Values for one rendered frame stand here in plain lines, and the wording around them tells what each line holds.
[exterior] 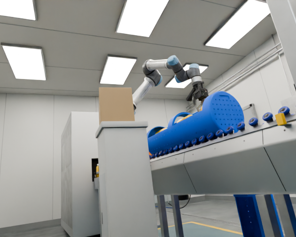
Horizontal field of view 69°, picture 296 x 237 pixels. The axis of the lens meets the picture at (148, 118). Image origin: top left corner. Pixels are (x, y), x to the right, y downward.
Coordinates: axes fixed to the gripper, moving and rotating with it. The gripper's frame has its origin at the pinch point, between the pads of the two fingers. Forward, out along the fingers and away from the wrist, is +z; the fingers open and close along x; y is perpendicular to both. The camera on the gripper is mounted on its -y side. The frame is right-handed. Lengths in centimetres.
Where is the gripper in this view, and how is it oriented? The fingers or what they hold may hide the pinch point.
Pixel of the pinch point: (200, 110)
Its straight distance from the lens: 155.9
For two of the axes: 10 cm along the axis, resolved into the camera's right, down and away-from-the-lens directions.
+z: 1.1, 9.5, -2.8
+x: 8.9, 0.3, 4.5
